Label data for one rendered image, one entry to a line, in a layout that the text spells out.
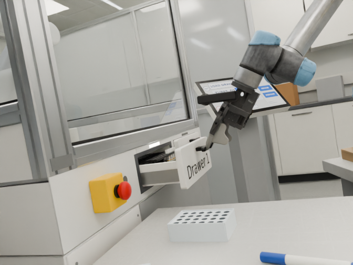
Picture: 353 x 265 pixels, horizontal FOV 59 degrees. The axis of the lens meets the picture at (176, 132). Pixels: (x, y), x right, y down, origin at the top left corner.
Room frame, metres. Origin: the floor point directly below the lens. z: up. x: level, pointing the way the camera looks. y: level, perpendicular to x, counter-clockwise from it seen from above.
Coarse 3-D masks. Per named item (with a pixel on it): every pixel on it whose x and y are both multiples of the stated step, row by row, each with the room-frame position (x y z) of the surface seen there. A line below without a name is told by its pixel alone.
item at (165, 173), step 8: (144, 168) 0.87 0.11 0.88; (152, 168) 0.86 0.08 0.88; (160, 168) 0.85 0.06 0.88; (168, 168) 0.85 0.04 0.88; (176, 168) 0.84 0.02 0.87; (144, 176) 0.87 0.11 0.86; (152, 176) 0.86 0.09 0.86; (160, 176) 0.85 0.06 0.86; (168, 176) 0.85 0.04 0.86; (176, 176) 0.84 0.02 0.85; (144, 184) 0.87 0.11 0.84; (152, 184) 0.87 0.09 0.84; (160, 184) 0.86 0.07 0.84
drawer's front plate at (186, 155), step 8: (192, 144) 0.92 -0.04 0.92; (200, 144) 0.99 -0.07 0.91; (176, 152) 0.82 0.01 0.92; (184, 152) 0.84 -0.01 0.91; (192, 152) 0.90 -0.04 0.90; (200, 152) 0.98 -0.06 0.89; (208, 152) 1.07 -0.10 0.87; (176, 160) 0.82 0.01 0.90; (184, 160) 0.83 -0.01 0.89; (192, 160) 0.89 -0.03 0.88; (200, 160) 0.96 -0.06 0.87; (184, 168) 0.82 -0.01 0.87; (208, 168) 1.03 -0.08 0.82; (184, 176) 0.81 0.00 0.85; (192, 176) 0.87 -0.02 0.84; (200, 176) 0.94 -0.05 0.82; (184, 184) 0.81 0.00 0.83; (192, 184) 0.86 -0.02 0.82
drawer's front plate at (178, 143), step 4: (196, 132) 1.39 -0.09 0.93; (184, 136) 1.27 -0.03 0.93; (188, 136) 1.27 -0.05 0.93; (192, 136) 1.32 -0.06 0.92; (196, 136) 1.38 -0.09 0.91; (176, 140) 1.15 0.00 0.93; (180, 140) 1.18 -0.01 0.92; (184, 140) 1.22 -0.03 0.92; (188, 140) 1.26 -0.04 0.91; (176, 144) 1.15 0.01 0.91; (180, 144) 1.17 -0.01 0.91; (184, 144) 1.21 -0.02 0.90; (176, 148) 1.15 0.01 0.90
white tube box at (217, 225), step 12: (180, 216) 0.68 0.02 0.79; (192, 216) 0.67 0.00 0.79; (204, 216) 0.65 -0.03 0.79; (216, 216) 0.63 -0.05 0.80; (228, 216) 0.61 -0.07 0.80; (168, 228) 0.63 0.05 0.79; (180, 228) 0.62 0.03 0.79; (192, 228) 0.61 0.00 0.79; (204, 228) 0.60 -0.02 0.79; (216, 228) 0.59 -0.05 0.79; (228, 228) 0.60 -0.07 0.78; (180, 240) 0.62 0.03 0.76; (192, 240) 0.61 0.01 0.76; (204, 240) 0.60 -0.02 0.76; (216, 240) 0.59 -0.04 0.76; (228, 240) 0.58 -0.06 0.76
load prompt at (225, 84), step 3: (225, 81) 1.92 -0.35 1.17; (228, 81) 1.92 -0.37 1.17; (231, 81) 1.93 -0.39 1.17; (207, 84) 1.86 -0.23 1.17; (210, 84) 1.87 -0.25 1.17; (213, 84) 1.88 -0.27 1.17; (216, 84) 1.88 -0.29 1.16; (219, 84) 1.89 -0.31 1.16; (222, 84) 1.89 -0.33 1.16; (225, 84) 1.90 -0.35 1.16; (228, 84) 1.90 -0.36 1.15; (210, 87) 1.85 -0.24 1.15; (213, 87) 1.85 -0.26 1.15; (216, 87) 1.86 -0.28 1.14; (219, 87) 1.87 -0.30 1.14; (222, 87) 1.87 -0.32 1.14; (225, 87) 1.88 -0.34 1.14
